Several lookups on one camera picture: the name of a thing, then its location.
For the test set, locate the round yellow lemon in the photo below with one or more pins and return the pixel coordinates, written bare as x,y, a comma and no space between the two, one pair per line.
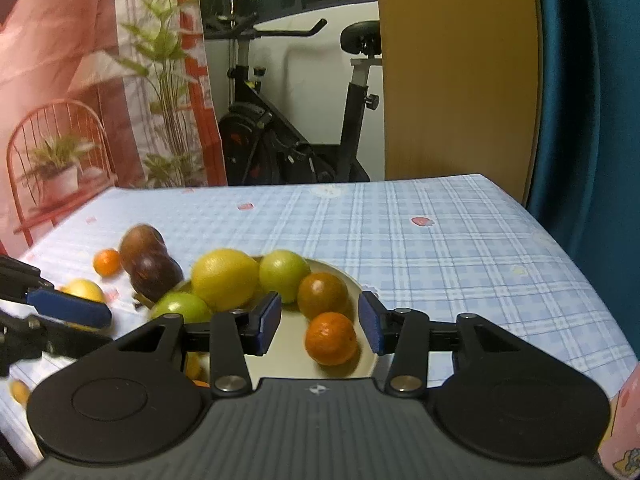
225,280

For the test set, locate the black exercise bike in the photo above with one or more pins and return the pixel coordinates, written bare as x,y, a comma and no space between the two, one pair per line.
250,120

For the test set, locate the dried brown leaves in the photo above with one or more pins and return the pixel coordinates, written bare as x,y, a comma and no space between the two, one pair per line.
141,300

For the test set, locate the green round fruit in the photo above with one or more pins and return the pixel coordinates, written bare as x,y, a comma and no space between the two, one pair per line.
284,270
180,307

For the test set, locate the pink printed backdrop poster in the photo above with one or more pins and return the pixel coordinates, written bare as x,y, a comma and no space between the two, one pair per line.
60,35

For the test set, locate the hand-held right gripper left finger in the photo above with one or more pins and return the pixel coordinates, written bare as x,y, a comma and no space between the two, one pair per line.
267,320

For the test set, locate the dark purple round fruit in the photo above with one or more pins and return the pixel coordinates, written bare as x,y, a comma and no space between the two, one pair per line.
155,277

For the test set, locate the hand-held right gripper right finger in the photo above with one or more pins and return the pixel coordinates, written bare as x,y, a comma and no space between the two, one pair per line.
370,322

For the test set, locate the brownish green orange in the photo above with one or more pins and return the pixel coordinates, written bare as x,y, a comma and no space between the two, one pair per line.
322,295

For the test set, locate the yellow wooden board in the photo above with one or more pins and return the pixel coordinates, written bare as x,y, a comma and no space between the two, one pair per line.
450,85

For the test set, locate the large yellow lemon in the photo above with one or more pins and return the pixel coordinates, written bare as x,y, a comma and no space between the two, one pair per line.
85,290

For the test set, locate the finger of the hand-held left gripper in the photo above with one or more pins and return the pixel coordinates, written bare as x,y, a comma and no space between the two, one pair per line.
60,342
70,306

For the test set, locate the brown round fruit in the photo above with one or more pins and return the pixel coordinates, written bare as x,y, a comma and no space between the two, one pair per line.
142,242

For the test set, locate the beige round plate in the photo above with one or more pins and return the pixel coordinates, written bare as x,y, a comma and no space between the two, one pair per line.
290,350

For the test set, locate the pink printed cloth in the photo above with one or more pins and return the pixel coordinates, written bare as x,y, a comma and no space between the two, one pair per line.
627,425

